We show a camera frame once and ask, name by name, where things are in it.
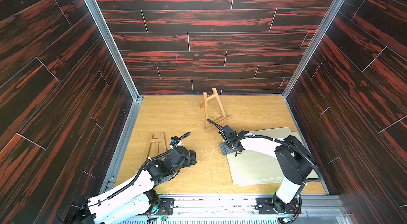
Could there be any wooden easel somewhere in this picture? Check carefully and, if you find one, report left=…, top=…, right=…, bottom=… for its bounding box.
left=136, top=132, right=167, bottom=164
left=200, top=87, right=230, bottom=132

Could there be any white canvas board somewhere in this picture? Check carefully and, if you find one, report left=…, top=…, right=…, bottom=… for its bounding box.
left=227, top=150, right=284, bottom=186
left=226, top=127, right=314, bottom=186

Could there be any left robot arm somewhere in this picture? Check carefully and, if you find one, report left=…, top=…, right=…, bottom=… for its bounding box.
left=56, top=146, right=197, bottom=224

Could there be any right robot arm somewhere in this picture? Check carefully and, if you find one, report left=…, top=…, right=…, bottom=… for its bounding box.
left=218, top=125, right=322, bottom=219

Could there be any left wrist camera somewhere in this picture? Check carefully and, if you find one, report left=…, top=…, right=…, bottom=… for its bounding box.
left=170, top=132, right=191, bottom=149

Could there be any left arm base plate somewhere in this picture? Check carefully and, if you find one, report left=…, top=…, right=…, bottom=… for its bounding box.
left=146, top=198, right=175, bottom=216

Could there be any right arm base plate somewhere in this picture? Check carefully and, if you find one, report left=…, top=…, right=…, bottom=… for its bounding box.
left=255, top=196, right=302, bottom=216

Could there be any aluminium front rail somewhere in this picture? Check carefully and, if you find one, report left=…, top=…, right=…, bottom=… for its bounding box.
left=117, top=194, right=354, bottom=224

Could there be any right aluminium corner post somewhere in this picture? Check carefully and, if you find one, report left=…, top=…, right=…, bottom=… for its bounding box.
left=283, top=0, right=345, bottom=100

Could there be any aluminium corner post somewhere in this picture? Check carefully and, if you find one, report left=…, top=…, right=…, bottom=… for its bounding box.
left=84, top=0, right=143, bottom=101
left=283, top=0, right=345, bottom=100

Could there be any left aluminium corner post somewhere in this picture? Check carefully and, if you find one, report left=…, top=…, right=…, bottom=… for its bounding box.
left=84, top=0, right=143, bottom=101

